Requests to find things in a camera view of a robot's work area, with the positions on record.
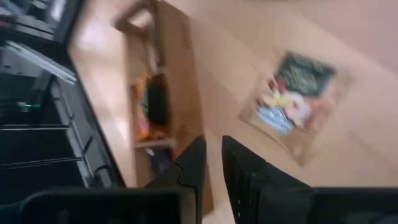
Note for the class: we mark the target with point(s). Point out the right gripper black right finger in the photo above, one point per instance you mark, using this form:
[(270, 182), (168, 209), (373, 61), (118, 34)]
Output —
[(245, 177)]

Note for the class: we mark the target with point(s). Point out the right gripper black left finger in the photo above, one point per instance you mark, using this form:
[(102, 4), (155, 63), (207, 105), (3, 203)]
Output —
[(189, 168)]

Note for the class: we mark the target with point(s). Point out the beige vanilla cinnamon tea sachet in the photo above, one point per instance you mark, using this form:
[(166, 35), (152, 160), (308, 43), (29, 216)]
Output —
[(295, 102)]

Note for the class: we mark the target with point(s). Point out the dark blue blackcurrant tea sachet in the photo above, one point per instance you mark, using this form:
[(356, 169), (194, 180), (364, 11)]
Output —
[(158, 160)]

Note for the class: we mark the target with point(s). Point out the silver crossbar bracket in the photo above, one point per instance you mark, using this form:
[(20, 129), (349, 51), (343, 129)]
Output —
[(46, 63)]

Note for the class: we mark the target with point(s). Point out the wooden three-compartment box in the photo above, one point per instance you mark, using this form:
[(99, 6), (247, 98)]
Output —
[(183, 77)]

